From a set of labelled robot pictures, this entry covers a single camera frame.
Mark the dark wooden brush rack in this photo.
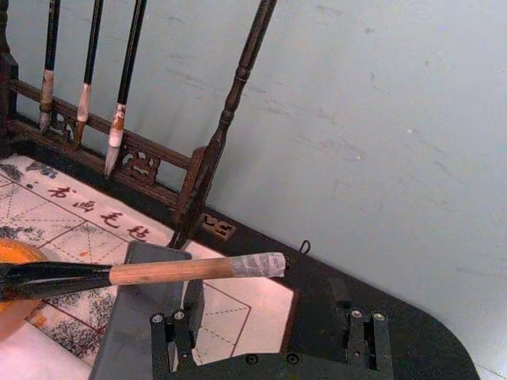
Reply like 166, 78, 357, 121
0, 0, 279, 250

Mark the white printed felt mat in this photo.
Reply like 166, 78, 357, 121
0, 152, 300, 380

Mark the orange dish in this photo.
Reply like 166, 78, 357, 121
0, 237, 53, 342

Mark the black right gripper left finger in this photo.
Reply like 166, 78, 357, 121
89, 241, 205, 380

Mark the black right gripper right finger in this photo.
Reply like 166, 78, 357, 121
327, 275, 394, 372

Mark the black-handled calligraphy brush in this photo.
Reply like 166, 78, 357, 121
103, 0, 148, 177
74, 0, 105, 150
38, 0, 62, 134

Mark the large wooden-handled calligraphy brush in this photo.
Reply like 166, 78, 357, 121
0, 252, 291, 302

